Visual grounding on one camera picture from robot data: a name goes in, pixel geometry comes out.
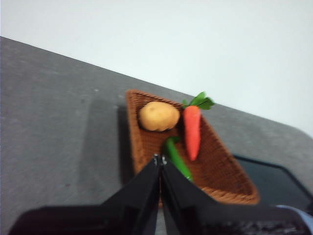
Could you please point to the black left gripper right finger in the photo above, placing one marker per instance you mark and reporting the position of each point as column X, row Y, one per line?
column 207, row 218

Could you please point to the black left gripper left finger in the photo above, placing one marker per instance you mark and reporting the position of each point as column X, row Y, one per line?
column 117, row 215

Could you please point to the long green pepper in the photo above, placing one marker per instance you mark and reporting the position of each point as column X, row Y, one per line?
column 176, row 159

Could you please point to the brown wicker basket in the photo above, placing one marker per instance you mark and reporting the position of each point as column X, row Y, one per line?
column 215, row 156

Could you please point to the black rectangular tray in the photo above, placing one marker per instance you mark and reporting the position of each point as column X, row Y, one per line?
column 269, row 178

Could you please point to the orange carrot with green leaves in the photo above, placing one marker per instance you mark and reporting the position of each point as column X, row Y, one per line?
column 192, row 129

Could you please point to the yellow-brown potato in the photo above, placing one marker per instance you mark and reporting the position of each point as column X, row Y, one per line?
column 159, row 116

